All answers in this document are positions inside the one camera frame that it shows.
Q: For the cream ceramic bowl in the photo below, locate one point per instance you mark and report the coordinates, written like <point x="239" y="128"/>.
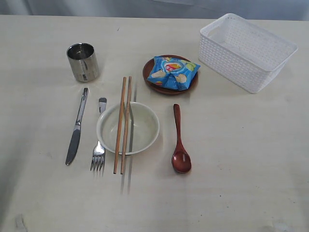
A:
<point x="143" y="128"/>

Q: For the wooden chopstick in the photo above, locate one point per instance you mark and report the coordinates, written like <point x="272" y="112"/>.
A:
<point x="129" y="92"/>
<point x="119" y="128"/>

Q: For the blue snack bag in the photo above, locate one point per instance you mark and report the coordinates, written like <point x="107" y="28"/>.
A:
<point x="172" y="73"/>

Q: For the red-brown wooden bowl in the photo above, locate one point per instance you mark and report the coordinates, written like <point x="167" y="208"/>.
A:
<point x="147" y="68"/>

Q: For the red-brown wooden spoon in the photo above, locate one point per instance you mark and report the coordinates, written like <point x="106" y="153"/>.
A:
<point x="180" y="160"/>

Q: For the stainless steel spoon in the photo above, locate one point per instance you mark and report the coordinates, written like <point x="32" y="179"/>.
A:
<point x="99" y="152"/>

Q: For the stainless steel knife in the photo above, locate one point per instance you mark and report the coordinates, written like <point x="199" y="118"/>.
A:
<point x="75" y="138"/>

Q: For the stainless steel cup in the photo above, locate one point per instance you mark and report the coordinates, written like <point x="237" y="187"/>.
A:
<point x="83" y="62"/>

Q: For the white plastic woven basket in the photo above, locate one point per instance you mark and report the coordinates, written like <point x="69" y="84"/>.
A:
<point x="242" y="52"/>

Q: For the white curtain backdrop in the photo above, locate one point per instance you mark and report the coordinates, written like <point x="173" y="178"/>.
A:
<point x="212" y="9"/>

